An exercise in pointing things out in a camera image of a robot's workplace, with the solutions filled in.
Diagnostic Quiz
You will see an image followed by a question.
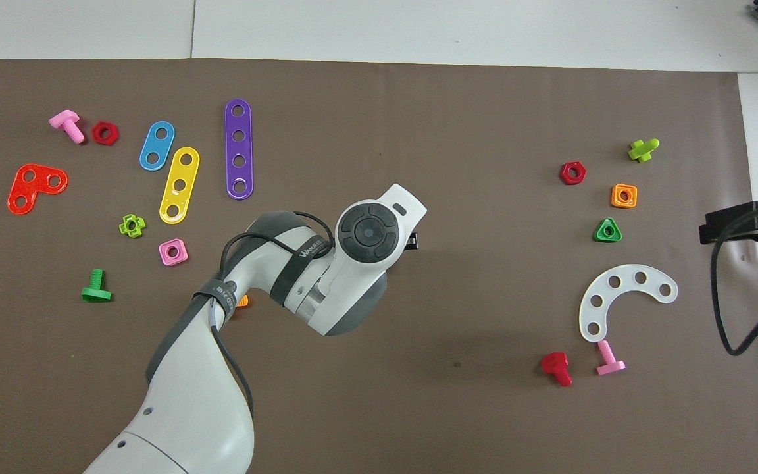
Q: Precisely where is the lime green plastic bolt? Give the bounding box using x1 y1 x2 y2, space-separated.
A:
628 138 661 163

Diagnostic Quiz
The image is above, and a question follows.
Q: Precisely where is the white curved five-hole strip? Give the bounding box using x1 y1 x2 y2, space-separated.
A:
578 264 679 344

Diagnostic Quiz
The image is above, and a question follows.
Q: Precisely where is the green triangle plastic nut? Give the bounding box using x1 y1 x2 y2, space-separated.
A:
593 217 623 243

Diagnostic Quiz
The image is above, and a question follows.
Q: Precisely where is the brown table mat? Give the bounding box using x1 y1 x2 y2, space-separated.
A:
0 58 758 474

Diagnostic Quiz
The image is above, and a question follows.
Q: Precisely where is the red plastic bolt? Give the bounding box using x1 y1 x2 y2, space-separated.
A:
540 352 574 388

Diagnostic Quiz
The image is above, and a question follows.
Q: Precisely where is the purple four-hole plastic strip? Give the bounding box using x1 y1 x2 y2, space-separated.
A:
224 99 255 200

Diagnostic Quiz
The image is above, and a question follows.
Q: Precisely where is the pink plastic bolt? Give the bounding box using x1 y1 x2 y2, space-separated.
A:
595 340 626 377
49 109 86 144

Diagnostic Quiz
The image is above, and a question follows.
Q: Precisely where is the yellow three-hole plastic strip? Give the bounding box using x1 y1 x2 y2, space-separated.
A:
159 146 201 225

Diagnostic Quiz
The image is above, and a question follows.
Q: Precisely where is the pink square plastic nut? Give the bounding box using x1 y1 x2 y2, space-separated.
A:
159 238 190 267

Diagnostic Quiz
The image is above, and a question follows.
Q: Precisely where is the blue two-hole plastic strip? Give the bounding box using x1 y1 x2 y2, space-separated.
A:
139 121 176 172

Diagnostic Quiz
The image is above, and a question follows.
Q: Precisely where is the orange three-hole angled plate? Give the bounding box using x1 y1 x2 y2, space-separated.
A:
7 163 69 215

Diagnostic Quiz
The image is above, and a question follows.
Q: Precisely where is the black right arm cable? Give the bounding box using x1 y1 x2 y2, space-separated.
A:
710 201 758 357

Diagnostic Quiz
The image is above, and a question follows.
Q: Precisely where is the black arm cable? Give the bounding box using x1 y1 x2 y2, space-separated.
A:
710 201 758 357
211 211 335 422

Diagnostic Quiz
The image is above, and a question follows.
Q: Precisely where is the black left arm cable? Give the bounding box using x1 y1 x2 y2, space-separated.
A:
211 211 335 422

